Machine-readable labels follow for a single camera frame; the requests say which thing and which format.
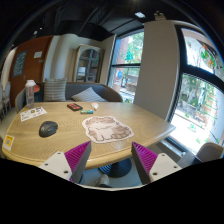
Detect light grey striped cushion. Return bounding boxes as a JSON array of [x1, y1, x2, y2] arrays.
[[72, 87, 105, 102]]

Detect grey curved sofa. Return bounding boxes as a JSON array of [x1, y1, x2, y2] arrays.
[[15, 82, 123, 112]]

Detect cat-shaped mouse pad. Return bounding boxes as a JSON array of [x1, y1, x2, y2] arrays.
[[82, 116, 134, 144]]

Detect orange wooden door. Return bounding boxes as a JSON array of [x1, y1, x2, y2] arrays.
[[9, 36, 52, 106]]

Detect yellow white sticker card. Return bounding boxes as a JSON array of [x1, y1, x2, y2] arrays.
[[3, 135, 15, 150]]

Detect beige armchair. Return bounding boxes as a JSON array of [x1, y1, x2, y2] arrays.
[[177, 142, 224, 169]]

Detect green white marker tube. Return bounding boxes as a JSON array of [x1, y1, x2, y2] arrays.
[[80, 110, 94, 114]]

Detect white printed paper sheet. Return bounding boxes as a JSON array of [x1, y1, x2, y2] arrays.
[[20, 107, 47, 121]]

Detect red black small box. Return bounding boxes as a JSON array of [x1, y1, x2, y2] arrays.
[[67, 103, 83, 111]]

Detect clear water bottle white cap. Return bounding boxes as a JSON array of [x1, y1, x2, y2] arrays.
[[25, 80, 36, 108]]

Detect crumpled white wrapper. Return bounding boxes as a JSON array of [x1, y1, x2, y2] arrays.
[[91, 102, 99, 111]]

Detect dark grey computer mouse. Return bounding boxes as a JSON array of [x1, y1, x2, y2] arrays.
[[39, 121, 58, 138]]

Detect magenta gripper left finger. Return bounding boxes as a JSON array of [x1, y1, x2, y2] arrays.
[[39, 140, 93, 184]]

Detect black round table base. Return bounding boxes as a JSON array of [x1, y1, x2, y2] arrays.
[[99, 159, 132, 178]]

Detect blue poster on door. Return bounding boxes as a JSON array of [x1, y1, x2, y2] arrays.
[[13, 51, 27, 76]]

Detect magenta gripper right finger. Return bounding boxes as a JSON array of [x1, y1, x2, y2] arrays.
[[130, 141, 183, 185]]

